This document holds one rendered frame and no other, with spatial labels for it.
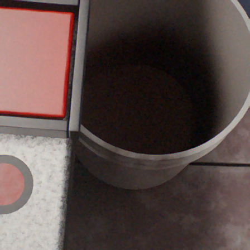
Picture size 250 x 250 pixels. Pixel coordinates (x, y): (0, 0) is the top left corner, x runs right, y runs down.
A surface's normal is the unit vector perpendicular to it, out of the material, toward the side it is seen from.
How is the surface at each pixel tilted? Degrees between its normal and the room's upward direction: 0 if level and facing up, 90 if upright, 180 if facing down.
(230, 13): 87
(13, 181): 0
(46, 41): 0
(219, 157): 1
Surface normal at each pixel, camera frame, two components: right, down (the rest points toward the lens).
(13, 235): 0.05, -0.25
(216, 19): -0.79, 0.57
